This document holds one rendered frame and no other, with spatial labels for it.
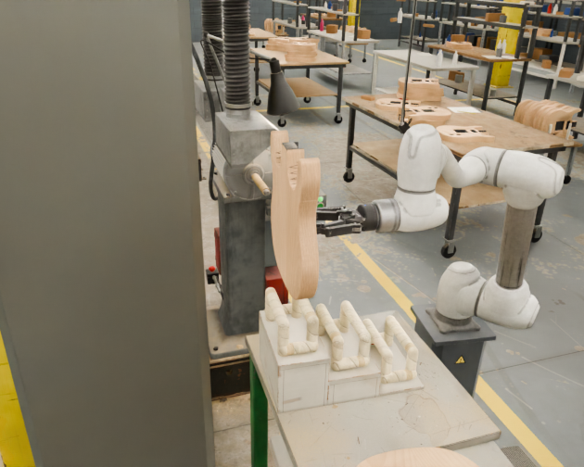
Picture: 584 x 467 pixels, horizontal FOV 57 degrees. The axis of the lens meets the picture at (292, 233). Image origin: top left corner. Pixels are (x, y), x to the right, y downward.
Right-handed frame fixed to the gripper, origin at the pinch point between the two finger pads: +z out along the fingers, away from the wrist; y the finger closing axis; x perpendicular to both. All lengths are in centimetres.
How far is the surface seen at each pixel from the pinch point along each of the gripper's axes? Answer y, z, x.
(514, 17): 855, -655, -24
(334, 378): -12.3, -7.0, -43.6
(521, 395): 63, -144, -148
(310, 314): -6.7, -1.0, -24.6
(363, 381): -13, -16, -46
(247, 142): 68, 2, 2
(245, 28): 84, -1, 41
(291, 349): -10.3, 5.1, -32.7
